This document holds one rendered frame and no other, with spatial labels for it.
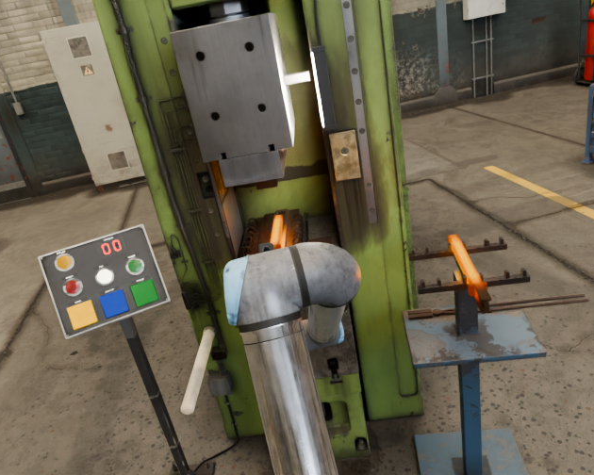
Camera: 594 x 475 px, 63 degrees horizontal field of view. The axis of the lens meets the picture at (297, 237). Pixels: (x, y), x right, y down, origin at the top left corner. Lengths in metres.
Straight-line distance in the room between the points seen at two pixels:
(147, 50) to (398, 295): 1.29
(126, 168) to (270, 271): 6.36
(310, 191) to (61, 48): 5.30
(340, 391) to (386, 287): 0.45
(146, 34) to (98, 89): 5.27
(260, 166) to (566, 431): 1.67
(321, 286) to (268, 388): 0.20
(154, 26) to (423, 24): 6.76
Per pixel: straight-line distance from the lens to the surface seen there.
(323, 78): 1.67
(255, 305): 0.85
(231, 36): 1.56
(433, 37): 8.33
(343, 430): 2.20
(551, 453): 2.36
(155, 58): 1.76
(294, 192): 2.15
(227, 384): 2.21
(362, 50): 1.71
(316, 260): 0.86
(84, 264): 1.74
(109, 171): 7.20
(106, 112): 7.03
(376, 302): 2.02
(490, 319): 1.80
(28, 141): 8.01
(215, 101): 1.59
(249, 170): 1.63
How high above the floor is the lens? 1.75
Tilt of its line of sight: 24 degrees down
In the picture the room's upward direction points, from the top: 11 degrees counter-clockwise
